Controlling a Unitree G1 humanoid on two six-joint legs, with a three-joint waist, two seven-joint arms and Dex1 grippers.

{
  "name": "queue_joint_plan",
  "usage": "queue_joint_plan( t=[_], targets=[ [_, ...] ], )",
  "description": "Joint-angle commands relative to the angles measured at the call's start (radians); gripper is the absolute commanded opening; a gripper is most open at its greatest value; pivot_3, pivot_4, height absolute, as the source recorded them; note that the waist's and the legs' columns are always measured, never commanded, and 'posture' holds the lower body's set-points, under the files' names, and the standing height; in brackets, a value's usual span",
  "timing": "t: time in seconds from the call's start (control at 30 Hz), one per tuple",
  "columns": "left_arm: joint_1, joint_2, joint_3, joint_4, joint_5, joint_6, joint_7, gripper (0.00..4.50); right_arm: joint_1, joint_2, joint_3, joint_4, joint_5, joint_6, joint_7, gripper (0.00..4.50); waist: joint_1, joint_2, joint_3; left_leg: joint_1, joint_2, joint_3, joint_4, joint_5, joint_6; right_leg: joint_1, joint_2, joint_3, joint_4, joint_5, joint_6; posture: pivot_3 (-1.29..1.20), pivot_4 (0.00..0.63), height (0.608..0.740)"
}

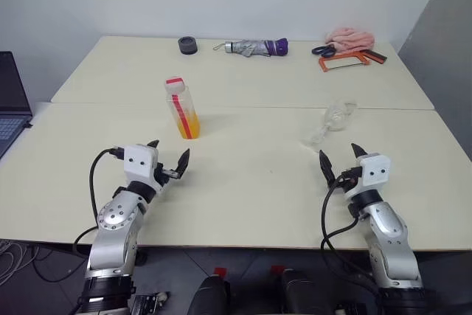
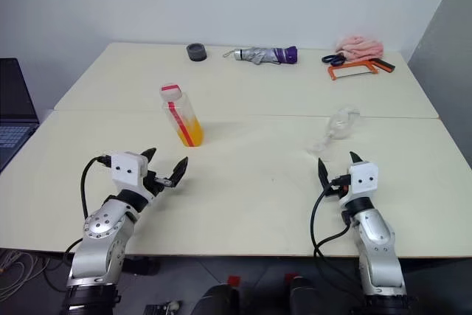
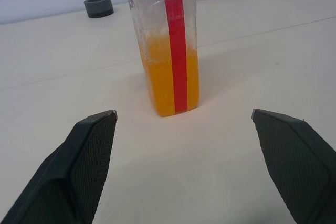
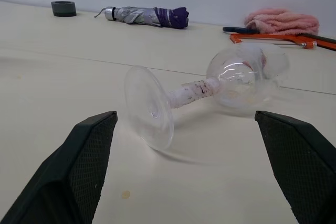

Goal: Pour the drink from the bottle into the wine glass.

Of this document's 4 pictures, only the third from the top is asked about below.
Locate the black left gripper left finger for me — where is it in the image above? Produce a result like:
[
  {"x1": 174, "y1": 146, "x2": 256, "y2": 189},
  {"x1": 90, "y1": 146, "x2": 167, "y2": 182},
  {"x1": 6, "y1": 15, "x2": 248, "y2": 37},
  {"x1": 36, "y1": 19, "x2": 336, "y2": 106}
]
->
[{"x1": 0, "y1": 110, "x2": 118, "y2": 224}]

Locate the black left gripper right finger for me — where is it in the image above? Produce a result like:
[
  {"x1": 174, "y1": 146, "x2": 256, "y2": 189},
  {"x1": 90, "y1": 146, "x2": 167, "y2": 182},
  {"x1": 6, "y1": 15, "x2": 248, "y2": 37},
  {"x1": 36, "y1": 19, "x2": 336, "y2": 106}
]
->
[{"x1": 251, "y1": 109, "x2": 336, "y2": 224}]

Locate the clear bottle of orange liquid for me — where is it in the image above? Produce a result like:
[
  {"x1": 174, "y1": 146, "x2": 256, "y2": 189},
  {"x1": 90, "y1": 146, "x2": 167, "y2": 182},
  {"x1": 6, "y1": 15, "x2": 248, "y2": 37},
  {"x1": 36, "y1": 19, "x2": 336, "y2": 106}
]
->
[{"x1": 123, "y1": 0, "x2": 201, "y2": 118}]

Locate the dark grey tape roll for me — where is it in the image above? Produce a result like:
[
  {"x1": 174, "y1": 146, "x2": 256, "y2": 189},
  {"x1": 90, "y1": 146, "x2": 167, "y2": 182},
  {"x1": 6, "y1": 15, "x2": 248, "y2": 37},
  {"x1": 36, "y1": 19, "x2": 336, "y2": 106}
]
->
[{"x1": 83, "y1": 0, "x2": 114, "y2": 19}]

